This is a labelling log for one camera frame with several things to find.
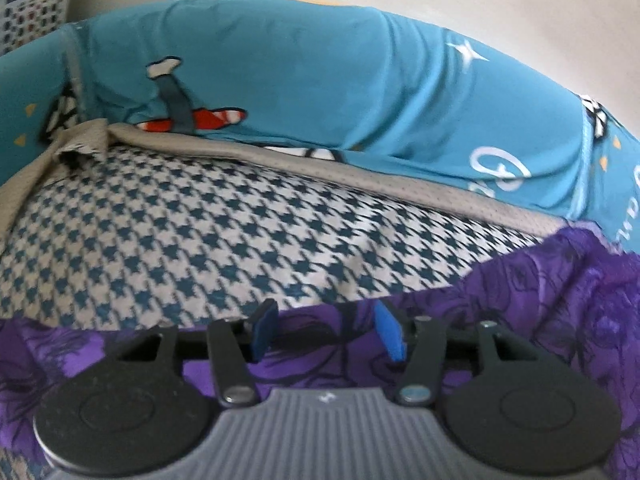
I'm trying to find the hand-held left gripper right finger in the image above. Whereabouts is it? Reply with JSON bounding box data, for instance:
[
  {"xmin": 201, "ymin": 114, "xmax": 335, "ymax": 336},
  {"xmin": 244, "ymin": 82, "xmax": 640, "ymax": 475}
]
[{"xmin": 374, "ymin": 299, "xmax": 542, "ymax": 408}]

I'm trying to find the houndstooth patterned mattress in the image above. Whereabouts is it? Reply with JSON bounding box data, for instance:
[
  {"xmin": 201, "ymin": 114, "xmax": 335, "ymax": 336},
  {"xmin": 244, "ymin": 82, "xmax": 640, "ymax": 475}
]
[{"xmin": 0, "ymin": 120, "xmax": 568, "ymax": 480}]

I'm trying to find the white perforated basket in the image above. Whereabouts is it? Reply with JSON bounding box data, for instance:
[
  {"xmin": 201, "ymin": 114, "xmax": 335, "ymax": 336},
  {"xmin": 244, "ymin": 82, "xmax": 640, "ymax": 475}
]
[{"xmin": 0, "ymin": 0, "xmax": 82, "ymax": 57}]

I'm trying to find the blue printed bed bumper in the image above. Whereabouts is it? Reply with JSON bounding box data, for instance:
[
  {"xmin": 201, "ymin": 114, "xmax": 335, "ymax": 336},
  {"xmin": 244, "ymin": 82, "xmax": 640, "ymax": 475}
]
[{"xmin": 0, "ymin": 2, "xmax": 640, "ymax": 261}]

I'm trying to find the purple floral garment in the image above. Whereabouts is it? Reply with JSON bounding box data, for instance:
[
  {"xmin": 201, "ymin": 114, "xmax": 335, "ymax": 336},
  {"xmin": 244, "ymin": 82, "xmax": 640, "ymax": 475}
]
[{"xmin": 0, "ymin": 227, "xmax": 640, "ymax": 480}]

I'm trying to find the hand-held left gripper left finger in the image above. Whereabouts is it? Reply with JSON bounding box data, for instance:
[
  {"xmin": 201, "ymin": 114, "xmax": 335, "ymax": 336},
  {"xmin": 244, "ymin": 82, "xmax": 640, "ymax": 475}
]
[{"xmin": 118, "ymin": 298, "xmax": 279, "ymax": 408}]

